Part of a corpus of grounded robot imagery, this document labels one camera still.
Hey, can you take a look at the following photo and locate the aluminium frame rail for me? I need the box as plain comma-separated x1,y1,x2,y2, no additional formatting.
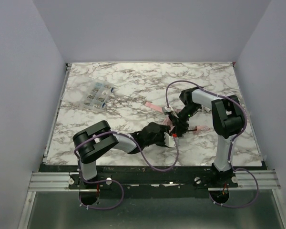
20,62,284,229

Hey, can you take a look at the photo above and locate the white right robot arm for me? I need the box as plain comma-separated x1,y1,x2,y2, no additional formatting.
166,87,247,184

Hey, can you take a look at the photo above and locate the pink folding umbrella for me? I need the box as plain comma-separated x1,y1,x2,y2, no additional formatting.
144,101,210,135

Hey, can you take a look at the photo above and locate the clear plastic organizer box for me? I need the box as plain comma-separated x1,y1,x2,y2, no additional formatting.
82,80,114,111

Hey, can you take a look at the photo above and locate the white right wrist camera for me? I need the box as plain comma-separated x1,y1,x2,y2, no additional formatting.
162,105,174,115

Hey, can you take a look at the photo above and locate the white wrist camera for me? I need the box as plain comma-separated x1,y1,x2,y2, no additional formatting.
162,105,174,115
164,133,179,148

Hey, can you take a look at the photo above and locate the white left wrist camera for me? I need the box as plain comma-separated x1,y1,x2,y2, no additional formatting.
164,133,179,148

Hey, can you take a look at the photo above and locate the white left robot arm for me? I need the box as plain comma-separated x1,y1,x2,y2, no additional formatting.
72,121,176,181

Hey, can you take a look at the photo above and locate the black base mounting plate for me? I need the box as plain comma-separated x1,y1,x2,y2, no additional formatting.
39,162,239,200

